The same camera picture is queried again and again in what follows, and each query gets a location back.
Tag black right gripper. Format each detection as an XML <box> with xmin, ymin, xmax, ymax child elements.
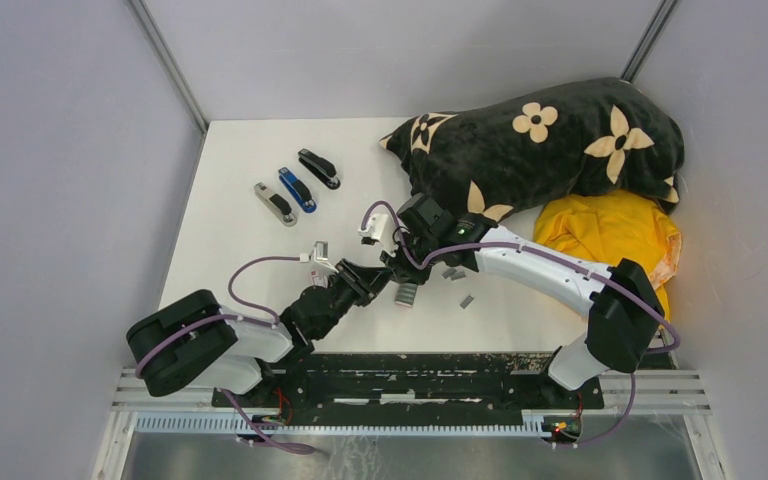
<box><xmin>380</xmin><ymin>229</ymin><xmax>440</xmax><ymax>286</ymax></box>

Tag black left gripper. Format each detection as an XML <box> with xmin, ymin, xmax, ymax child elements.
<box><xmin>314</xmin><ymin>257</ymin><xmax>393</xmax><ymax>339</ymax></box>

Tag staple box with staples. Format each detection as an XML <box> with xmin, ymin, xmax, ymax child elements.
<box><xmin>394</xmin><ymin>283</ymin><xmax>419</xmax><ymax>308</ymax></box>

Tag red white staple box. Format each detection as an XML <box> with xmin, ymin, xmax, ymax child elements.
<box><xmin>310</xmin><ymin>270</ymin><xmax>329</xmax><ymax>288</ymax></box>

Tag black stapler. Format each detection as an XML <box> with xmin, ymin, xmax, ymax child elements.
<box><xmin>297</xmin><ymin>149</ymin><xmax>341</xmax><ymax>190</ymax></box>

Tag blue stapler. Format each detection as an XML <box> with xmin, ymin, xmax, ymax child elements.
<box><xmin>278</xmin><ymin>167</ymin><xmax>317</xmax><ymax>213</ymax></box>

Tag beige stapler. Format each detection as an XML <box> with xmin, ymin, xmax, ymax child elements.
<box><xmin>253</xmin><ymin>182</ymin><xmax>297</xmax><ymax>227</ymax></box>

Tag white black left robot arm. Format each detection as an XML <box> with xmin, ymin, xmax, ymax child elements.
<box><xmin>126</xmin><ymin>260</ymin><xmax>393</xmax><ymax>407</ymax></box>

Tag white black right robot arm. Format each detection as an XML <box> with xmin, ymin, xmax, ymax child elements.
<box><xmin>358</xmin><ymin>185</ymin><xmax>666</xmax><ymax>408</ymax></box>

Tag yellow crumpled cloth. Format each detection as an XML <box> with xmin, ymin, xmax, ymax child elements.
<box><xmin>533</xmin><ymin>190</ymin><xmax>683</xmax><ymax>320</ymax></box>

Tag black floral plush pillow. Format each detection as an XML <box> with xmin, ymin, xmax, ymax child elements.
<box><xmin>379</xmin><ymin>77</ymin><xmax>685</xmax><ymax>219</ymax></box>

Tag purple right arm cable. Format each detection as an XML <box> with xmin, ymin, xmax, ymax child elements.
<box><xmin>362</xmin><ymin>200</ymin><xmax>682</xmax><ymax>448</ymax></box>

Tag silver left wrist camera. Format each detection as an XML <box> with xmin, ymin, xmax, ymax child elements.
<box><xmin>299</xmin><ymin>240</ymin><xmax>337</xmax><ymax>275</ymax></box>

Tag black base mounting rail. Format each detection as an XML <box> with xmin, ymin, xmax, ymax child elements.
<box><xmin>212</xmin><ymin>352</ymin><xmax>608</xmax><ymax>427</ymax></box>

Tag white slotted cable duct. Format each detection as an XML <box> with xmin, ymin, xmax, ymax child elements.
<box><xmin>133</xmin><ymin>409</ymin><xmax>584</xmax><ymax>440</ymax></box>

